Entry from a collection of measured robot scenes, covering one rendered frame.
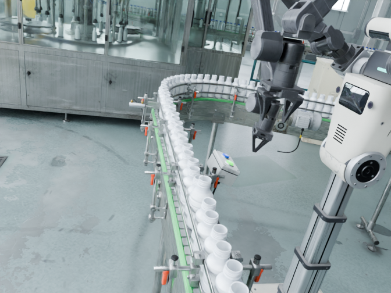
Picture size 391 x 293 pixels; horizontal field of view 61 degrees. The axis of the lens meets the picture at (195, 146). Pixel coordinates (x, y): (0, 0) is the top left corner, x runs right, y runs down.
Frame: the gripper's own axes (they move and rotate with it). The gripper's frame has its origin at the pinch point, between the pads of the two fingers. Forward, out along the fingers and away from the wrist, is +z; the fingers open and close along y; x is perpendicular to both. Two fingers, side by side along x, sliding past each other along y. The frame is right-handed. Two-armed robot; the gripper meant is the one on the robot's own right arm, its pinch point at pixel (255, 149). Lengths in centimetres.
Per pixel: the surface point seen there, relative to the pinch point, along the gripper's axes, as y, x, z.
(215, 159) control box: 0.3, -12.8, 8.8
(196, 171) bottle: 24.5, -19.2, 4.5
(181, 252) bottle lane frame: 43, -17, 21
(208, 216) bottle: 44.7, -13.4, 5.9
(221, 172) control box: 7.7, -9.6, 9.7
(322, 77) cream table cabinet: -358, 119, -6
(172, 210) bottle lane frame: 23.7, -22.5, 21.7
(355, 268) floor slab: -95, 126, 98
